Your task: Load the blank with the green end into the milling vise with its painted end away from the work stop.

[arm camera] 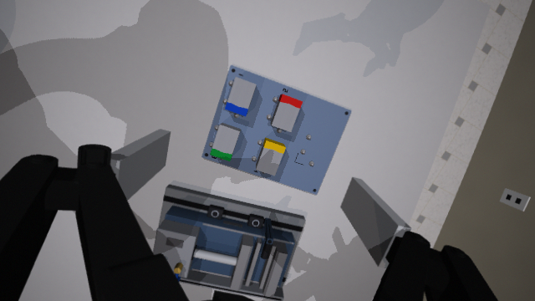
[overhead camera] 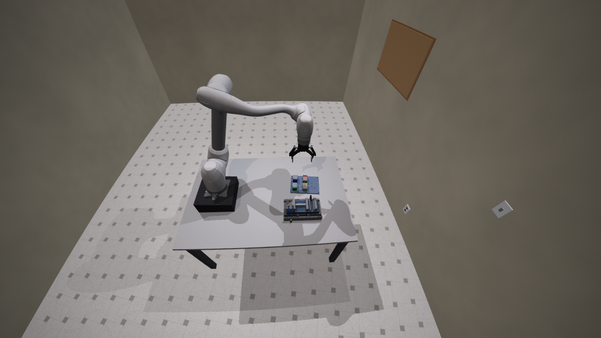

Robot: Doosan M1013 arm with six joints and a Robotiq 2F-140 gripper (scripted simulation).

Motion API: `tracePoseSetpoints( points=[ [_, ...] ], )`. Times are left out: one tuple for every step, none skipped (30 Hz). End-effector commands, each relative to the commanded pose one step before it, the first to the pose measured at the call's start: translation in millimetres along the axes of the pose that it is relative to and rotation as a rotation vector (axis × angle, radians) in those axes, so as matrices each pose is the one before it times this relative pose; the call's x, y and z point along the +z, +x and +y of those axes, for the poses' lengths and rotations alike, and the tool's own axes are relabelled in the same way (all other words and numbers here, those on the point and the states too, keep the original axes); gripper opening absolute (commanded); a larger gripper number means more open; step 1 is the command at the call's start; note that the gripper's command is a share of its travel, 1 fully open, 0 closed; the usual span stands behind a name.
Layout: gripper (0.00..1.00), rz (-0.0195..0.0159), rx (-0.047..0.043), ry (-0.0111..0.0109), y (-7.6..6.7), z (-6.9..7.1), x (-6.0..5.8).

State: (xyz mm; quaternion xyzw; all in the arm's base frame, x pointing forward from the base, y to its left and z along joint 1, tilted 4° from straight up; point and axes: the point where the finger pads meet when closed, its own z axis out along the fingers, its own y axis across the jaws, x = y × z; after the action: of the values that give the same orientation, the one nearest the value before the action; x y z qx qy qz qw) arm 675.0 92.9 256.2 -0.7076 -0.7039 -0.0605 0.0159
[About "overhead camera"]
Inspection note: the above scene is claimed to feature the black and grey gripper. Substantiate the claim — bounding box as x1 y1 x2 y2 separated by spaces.
289 143 316 162

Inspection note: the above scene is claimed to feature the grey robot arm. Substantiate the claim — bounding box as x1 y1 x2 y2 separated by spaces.
196 74 314 201

